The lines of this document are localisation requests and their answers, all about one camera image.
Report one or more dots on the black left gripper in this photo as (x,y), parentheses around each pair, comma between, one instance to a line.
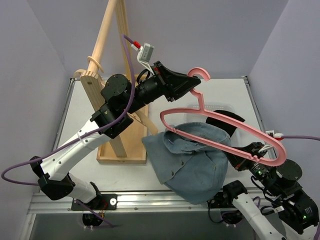
(164,81)

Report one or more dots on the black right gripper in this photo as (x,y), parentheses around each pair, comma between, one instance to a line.
(249,156)

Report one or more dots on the pink plastic hanger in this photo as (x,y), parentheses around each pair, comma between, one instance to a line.
(237,152)

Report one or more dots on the light blue denim shirt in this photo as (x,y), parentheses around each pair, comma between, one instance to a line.
(194,171)

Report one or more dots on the beige plastic hanger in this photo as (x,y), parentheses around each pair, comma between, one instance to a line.
(116,102)

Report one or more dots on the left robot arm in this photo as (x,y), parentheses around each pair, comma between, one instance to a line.
(53,171)

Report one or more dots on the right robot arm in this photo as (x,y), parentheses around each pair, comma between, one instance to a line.
(291,214)

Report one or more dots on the white perforated plastic basket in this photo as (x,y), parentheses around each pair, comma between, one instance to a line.
(224,109)

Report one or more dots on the wooden clothes rack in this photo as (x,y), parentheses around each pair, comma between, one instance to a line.
(125,146)

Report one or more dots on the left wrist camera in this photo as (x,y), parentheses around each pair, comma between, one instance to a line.
(144,53)

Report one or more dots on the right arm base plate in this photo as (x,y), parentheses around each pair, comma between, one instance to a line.
(228,214)

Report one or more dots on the aluminium right side rail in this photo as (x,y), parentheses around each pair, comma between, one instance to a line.
(253,118)

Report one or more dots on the aluminium rail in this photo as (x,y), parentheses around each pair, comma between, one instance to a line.
(127,202)
(253,118)

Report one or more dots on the aluminium front rail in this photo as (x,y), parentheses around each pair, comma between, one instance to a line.
(127,202)

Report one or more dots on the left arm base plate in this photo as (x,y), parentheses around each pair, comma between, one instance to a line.
(95,218)

